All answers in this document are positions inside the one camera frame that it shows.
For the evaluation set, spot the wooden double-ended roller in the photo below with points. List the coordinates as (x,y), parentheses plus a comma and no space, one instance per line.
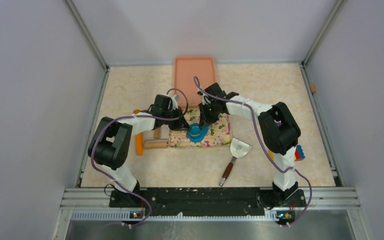
(157,142)

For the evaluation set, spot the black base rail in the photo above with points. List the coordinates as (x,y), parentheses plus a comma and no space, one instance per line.
(206,201)

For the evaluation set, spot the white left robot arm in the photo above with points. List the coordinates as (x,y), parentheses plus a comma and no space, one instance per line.
(109,147)

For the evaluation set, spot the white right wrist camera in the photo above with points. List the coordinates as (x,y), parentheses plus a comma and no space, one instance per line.
(206,100)

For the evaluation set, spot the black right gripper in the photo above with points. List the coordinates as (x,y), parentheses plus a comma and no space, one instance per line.
(204,120)

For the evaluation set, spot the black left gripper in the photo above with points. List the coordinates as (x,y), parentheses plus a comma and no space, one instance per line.
(181,125)

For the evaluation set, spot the metal scraper wooden handle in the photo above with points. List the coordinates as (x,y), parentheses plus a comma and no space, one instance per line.
(238,149)

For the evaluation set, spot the yellow red blue toy block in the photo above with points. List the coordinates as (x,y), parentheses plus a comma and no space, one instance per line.
(299,153)

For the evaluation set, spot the blue dough piece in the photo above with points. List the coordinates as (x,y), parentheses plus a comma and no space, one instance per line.
(197,134)

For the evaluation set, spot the small wooden cork piece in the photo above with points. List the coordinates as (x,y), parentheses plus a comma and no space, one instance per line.
(312,88)

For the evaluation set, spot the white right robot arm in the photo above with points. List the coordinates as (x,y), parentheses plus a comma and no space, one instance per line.
(276,129)

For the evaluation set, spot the pink rectangular tray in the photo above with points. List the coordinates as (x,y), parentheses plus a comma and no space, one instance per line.
(186,68)

